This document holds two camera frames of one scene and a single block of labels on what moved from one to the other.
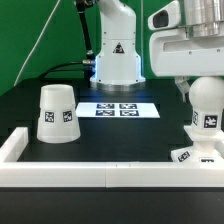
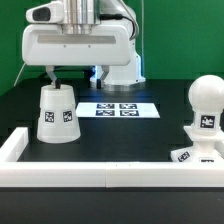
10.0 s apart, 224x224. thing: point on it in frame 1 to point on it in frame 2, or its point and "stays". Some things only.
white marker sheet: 117,110 stays
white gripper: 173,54 to 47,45
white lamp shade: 58,119 stays
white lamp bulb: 206,95 stays
